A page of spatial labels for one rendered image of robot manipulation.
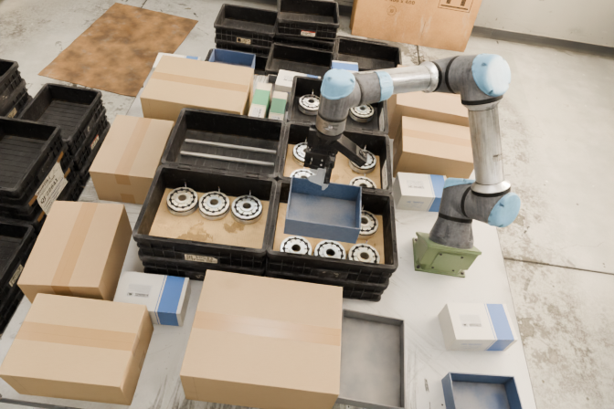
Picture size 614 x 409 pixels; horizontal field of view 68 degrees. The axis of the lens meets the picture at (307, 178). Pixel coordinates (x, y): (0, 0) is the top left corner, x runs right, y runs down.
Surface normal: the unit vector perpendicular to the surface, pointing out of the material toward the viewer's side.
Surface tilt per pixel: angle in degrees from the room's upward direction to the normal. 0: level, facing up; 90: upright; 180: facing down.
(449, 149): 0
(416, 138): 0
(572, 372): 0
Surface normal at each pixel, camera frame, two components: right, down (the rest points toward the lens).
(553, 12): -0.10, 0.74
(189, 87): 0.11, -0.66
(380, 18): -0.04, 0.51
